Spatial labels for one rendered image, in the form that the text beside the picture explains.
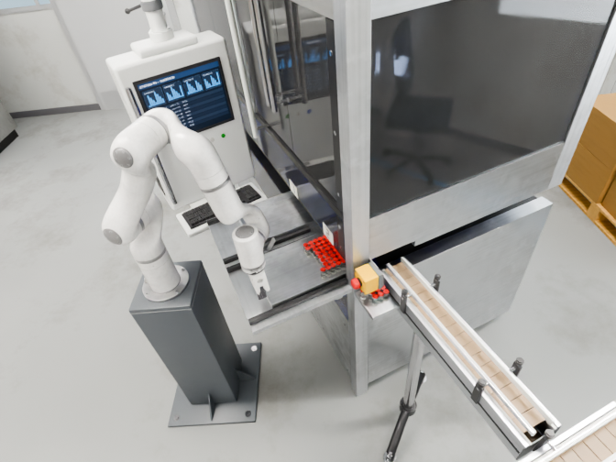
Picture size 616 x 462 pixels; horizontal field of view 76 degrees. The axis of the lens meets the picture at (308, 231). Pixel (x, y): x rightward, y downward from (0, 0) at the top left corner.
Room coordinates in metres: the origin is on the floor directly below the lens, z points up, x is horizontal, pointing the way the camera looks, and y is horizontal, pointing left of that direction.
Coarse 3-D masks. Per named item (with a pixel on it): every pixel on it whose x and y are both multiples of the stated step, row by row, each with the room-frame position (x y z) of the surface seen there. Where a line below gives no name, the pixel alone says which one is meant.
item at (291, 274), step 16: (304, 240) 1.22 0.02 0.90; (272, 256) 1.16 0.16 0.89; (288, 256) 1.16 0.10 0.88; (304, 256) 1.15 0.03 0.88; (272, 272) 1.08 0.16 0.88; (288, 272) 1.07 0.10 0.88; (304, 272) 1.06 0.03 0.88; (320, 272) 1.04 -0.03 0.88; (336, 272) 1.03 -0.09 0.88; (272, 288) 1.00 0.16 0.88; (288, 288) 0.99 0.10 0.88; (304, 288) 0.98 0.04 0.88; (272, 304) 0.89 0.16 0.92
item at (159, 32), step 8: (144, 0) 1.84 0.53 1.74; (152, 0) 1.84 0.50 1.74; (160, 0) 1.87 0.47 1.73; (136, 8) 1.88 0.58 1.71; (144, 8) 1.84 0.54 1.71; (152, 8) 1.83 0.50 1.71; (160, 8) 1.85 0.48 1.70; (152, 16) 1.84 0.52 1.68; (160, 16) 1.85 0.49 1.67; (152, 24) 1.84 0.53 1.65; (160, 24) 1.84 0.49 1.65; (152, 32) 1.84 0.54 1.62; (160, 32) 1.83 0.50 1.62; (168, 32) 1.84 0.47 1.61; (152, 40) 1.84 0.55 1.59; (160, 40) 1.82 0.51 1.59
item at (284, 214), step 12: (288, 192) 1.56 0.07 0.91; (264, 204) 1.51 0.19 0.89; (276, 204) 1.51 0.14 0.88; (288, 204) 1.50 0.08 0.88; (300, 204) 1.49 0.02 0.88; (276, 216) 1.42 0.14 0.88; (288, 216) 1.41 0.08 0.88; (300, 216) 1.40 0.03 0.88; (276, 228) 1.34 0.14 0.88; (288, 228) 1.33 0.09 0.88; (300, 228) 1.30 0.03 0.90
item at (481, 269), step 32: (480, 224) 1.20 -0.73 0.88; (512, 224) 1.19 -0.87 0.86; (416, 256) 1.07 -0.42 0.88; (448, 256) 1.08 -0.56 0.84; (480, 256) 1.15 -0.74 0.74; (512, 256) 1.22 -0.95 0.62; (448, 288) 1.09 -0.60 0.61; (480, 288) 1.17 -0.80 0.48; (512, 288) 1.25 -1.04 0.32; (320, 320) 1.32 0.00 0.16; (384, 320) 0.98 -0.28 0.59; (480, 320) 1.19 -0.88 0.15; (384, 352) 0.98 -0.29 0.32
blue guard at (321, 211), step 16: (272, 144) 1.64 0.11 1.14; (272, 160) 1.69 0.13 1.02; (288, 160) 1.45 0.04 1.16; (288, 176) 1.49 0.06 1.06; (304, 176) 1.29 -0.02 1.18; (304, 192) 1.31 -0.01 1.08; (320, 208) 1.17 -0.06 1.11; (320, 224) 1.18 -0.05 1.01; (336, 224) 1.04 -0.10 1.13; (336, 240) 1.05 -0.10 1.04
